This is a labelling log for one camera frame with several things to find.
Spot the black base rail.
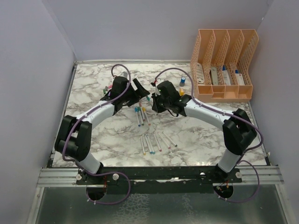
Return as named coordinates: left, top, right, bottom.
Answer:
left=76, top=166, right=242, bottom=195

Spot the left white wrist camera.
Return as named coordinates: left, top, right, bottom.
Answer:
left=121, top=71, right=128, bottom=78

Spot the white box in organizer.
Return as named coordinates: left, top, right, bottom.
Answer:
left=235, top=70, right=245, bottom=85

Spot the blue cap left marker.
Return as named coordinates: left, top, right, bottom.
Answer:
left=134, top=107, right=141, bottom=127

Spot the pink cap marker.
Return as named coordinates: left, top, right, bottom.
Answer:
left=158, top=133, right=171, bottom=149

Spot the peach plastic file organizer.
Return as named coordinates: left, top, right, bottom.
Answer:
left=190, top=29, right=259, bottom=103

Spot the blue grey round stamp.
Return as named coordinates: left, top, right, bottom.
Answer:
left=179, top=76, right=186, bottom=87

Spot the magenta cap marker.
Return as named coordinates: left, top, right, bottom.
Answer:
left=153, top=133, right=162, bottom=152

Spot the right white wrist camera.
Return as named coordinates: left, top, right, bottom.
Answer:
left=155, top=86, right=160, bottom=96

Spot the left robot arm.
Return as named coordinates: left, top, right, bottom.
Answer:
left=54, top=77, right=150, bottom=184

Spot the yellow grey square stamp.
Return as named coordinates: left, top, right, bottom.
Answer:
left=178, top=88, right=184, bottom=96

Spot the purple cable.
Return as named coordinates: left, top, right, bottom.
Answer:
left=151, top=67, right=264, bottom=203
left=62, top=63, right=131, bottom=205

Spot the light blue cap marker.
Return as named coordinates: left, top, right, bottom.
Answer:
left=145, top=135, right=155, bottom=154

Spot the brown cap marker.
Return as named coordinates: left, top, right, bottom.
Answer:
left=139, top=102, right=146, bottom=121

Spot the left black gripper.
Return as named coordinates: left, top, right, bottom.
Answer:
left=121, top=79, right=150, bottom=106

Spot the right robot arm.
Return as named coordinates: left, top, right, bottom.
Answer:
left=151, top=81, right=257, bottom=182

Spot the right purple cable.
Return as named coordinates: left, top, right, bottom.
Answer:
left=151, top=67, right=264, bottom=203

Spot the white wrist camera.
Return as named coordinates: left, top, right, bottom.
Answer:
left=155, top=86, right=160, bottom=96
left=121, top=71, right=128, bottom=78

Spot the green cap marker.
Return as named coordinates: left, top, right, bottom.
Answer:
left=140, top=136, right=146, bottom=155
left=137, top=107, right=144, bottom=126

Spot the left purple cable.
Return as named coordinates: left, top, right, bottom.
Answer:
left=62, top=63, right=131, bottom=205

